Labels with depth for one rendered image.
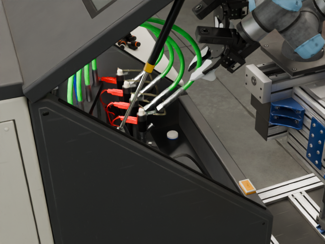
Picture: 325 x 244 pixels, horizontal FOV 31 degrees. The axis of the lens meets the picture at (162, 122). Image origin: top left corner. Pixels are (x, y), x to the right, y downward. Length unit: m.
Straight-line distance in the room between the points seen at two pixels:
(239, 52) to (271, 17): 0.14
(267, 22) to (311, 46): 0.13
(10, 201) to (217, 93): 2.70
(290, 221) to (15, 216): 1.59
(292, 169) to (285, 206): 0.57
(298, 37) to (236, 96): 2.30
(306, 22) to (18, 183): 0.83
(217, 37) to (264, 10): 0.14
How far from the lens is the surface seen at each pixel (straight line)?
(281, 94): 2.14
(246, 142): 3.43
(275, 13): 1.53
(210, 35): 1.56
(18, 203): 1.30
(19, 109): 1.16
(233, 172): 1.73
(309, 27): 1.57
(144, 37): 2.39
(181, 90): 1.65
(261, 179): 3.17
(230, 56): 1.59
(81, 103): 1.68
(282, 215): 2.68
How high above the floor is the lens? 2.06
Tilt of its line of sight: 35 degrees down
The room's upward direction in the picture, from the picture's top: 2 degrees counter-clockwise
